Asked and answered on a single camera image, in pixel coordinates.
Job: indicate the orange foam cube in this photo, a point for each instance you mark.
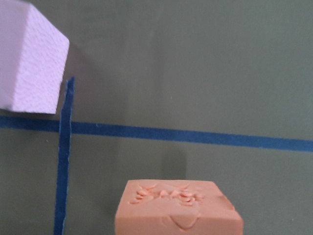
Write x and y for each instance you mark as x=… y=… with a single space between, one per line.
x=176 y=207

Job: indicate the pink foam cube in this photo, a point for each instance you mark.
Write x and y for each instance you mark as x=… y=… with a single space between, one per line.
x=33 y=54

